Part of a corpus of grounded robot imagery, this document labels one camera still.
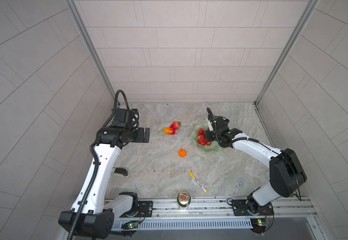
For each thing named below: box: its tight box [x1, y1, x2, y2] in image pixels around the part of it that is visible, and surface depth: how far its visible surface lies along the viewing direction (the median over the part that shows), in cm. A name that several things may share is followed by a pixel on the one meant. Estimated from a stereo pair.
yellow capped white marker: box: [188, 172, 208, 194], surface depth 82 cm
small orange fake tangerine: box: [178, 147, 187, 158], surface depth 89 cm
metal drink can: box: [177, 191, 191, 211], surface depth 66 cm
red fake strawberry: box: [170, 121, 182, 131], surface depth 102 cm
